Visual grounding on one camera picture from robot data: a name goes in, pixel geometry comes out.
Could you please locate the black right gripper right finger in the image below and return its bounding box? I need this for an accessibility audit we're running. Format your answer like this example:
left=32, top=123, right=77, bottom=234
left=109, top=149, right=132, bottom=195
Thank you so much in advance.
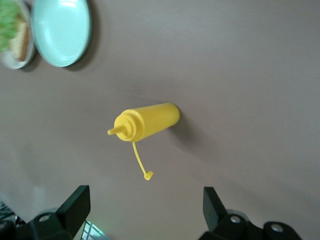
left=197, top=186, right=303, bottom=240

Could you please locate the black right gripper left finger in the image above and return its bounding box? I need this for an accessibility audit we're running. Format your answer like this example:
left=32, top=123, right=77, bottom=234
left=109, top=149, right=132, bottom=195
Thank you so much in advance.
left=0, top=184, right=91, bottom=240

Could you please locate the yellow mustard squeeze bottle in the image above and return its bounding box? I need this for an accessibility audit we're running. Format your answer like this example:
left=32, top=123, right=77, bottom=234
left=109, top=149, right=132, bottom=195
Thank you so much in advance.
left=107, top=102, right=181, bottom=181

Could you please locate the light brown bread slice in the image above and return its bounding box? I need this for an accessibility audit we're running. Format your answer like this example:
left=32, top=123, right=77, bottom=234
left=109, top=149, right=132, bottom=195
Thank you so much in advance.
left=8, top=21, right=30, bottom=62

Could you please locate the green lettuce leaf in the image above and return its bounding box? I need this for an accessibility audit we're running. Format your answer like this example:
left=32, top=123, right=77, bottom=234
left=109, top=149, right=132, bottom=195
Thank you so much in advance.
left=0, top=0, right=22, bottom=53

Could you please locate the beige plate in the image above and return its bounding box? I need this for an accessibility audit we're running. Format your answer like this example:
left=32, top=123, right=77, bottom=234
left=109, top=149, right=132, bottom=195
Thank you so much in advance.
left=0, top=0, right=36, bottom=70

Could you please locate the mint green plate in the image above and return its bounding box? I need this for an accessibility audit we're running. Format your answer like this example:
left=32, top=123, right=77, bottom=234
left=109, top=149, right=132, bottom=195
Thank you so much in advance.
left=31, top=0, right=92, bottom=68

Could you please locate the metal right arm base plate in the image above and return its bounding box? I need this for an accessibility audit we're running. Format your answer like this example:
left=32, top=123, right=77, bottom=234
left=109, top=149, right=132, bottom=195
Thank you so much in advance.
left=79, top=219, right=111, bottom=240

